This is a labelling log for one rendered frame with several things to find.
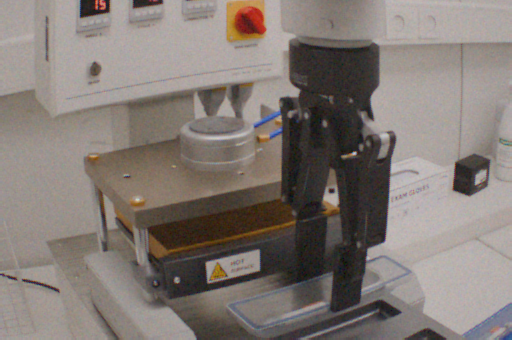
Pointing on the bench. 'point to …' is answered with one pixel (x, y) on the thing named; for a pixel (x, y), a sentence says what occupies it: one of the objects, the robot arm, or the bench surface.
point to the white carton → (415, 188)
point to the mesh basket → (14, 289)
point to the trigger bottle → (505, 143)
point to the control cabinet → (148, 44)
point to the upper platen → (216, 227)
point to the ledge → (451, 219)
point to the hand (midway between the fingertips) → (328, 266)
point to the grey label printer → (498, 122)
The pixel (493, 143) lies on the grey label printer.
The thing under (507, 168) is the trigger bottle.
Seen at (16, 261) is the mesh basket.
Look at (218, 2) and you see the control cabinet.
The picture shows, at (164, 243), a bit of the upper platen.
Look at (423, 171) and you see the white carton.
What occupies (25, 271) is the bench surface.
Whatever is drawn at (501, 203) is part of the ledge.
